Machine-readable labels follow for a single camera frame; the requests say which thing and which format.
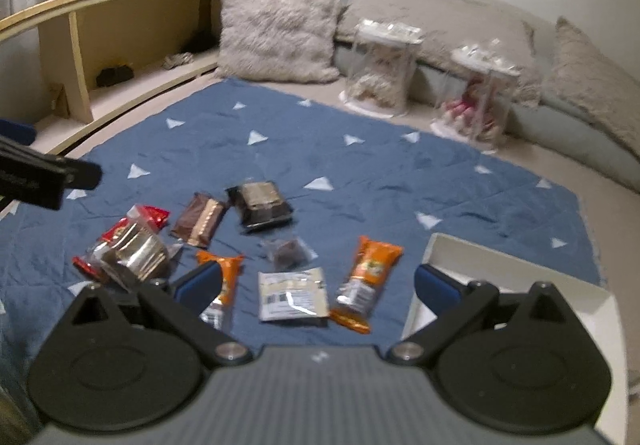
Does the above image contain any beige side pillow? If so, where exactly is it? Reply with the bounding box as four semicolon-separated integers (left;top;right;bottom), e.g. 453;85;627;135
544;16;639;155

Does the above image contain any beige bundle on shelf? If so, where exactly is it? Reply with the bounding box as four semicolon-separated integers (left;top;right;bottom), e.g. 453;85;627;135
162;52;194;70

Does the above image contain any orange snack bar packet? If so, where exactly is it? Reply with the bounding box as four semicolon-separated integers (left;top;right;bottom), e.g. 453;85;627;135
329;236;404;335

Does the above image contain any small clear dark candy bag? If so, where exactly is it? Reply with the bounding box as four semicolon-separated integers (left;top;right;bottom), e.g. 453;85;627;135
262;237;318;272

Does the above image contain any cream snack packet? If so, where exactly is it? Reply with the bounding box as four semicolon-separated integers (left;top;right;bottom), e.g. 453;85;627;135
258;267;330;323

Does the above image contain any beige fuzzy throw blanket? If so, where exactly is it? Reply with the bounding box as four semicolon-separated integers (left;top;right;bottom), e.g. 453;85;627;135
334;0;542;107

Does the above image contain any red long snack packet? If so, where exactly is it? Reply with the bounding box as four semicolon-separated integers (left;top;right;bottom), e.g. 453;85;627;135
72;205;170;289

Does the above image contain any gold wafer clear pack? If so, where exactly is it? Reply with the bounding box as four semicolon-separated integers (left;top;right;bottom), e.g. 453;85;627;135
88;220;183;291

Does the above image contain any brown chocolate wafer packet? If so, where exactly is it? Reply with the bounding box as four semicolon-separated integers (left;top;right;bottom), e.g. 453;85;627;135
170;193;229;250

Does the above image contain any black tray cookie pack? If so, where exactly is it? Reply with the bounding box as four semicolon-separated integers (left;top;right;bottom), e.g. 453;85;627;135
226;181;293;233

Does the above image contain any wooden curved headboard shelf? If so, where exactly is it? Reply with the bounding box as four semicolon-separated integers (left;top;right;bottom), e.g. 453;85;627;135
1;0;220;154

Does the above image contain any black item on shelf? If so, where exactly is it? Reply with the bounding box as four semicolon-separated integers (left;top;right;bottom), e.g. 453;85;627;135
96;65;134;88

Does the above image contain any white shallow cardboard box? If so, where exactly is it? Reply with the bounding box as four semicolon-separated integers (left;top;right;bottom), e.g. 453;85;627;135
400;231;629;445

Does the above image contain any clear case pink doll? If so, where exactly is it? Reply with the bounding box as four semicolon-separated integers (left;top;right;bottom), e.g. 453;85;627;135
431;38;521;154

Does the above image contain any clear case white plush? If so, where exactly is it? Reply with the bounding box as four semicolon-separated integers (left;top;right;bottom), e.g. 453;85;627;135
340;20;424;119

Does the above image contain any fluffy cream pillow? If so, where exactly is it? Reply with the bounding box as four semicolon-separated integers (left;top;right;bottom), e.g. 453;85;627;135
216;0;342;83

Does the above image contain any blue quilted triangle blanket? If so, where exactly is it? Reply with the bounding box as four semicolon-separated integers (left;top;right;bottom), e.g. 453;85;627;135
1;80;600;375

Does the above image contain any grey folded duvet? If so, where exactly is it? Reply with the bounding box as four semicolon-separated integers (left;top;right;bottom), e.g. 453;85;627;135
334;41;639;194

